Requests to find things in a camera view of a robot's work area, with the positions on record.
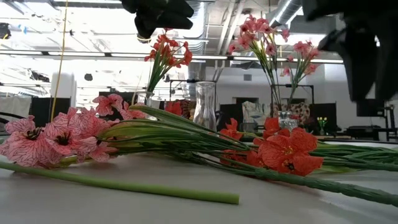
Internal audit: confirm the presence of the patterned tapestry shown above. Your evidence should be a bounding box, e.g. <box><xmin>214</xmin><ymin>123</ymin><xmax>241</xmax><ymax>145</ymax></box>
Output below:
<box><xmin>272</xmin><ymin>101</ymin><xmax>311</xmax><ymax>127</ymax></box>

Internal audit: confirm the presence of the textured narrow-neck glass vase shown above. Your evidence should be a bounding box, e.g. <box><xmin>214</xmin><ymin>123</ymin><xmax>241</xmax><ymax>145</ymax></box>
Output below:
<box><xmin>136</xmin><ymin>91</ymin><xmax>158</xmax><ymax>121</ymax></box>

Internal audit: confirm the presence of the long yellow hanging cable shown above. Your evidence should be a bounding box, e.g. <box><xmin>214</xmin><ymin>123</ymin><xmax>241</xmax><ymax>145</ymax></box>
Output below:
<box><xmin>50</xmin><ymin>0</ymin><xmax>69</xmax><ymax>123</ymax></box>

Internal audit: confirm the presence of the round ribbed glass vase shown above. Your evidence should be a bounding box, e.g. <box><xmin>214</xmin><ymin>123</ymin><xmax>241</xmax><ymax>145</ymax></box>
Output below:
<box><xmin>277</xmin><ymin>110</ymin><xmax>299</xmax><ymax>131</ymax></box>

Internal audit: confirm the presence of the black partition panel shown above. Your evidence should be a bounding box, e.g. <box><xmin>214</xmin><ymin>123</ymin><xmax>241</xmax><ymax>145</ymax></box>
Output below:
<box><xmin>30</xmin><ymin>97</ymin><xmax>72</xmax><ymax>128</ymax></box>

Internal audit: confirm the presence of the red artificial flower bunch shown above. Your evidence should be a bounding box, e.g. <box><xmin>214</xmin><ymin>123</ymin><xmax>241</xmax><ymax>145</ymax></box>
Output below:
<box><xmin>143</xmin><ymin>29</ymin><xmax>193</xmax><ymax>94</ymax></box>
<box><xmin>219</xmin><ymin>117</ymin><xmax>249</xmax><ymax>166</ymax></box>
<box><xmin>245</xmin><ymin>117</ymin><xmax>398</xmax><ymax>177</ymax></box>

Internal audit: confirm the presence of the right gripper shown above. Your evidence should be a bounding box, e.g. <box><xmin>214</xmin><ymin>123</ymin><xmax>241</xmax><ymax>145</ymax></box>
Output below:
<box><xmin>303</xmin><ymin>0</ymin><xmax>398</xmax><ymax>103</ymax></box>

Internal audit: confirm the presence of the smooth tall glass vase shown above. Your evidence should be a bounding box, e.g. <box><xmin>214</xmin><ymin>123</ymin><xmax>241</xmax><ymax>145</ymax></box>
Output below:
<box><xmin>192</xmin><ymin>81</ymin><xmax>218</xmax><ymax>131</ymax></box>

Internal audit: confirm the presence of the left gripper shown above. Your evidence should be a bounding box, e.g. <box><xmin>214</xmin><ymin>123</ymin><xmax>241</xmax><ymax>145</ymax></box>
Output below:
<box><xmin>121</xmin><ymin>0</ymin><xmax>195</xmax><ymax>40</ymax></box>

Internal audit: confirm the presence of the pink yellow artificial tulip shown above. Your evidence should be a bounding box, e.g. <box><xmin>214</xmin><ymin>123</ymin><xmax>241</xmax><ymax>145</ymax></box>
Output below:
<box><xmin>0</xmin><ymin>161</ymin><xmax>240</xmax><ymax>205</ymax></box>

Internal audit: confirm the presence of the yellow flower bouquet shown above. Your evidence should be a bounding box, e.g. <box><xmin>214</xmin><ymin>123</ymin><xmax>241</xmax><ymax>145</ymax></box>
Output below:
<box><xmin>316</xmin><ymin>116</ymin><xmax>328</xmax><ymax>131</ymax></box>

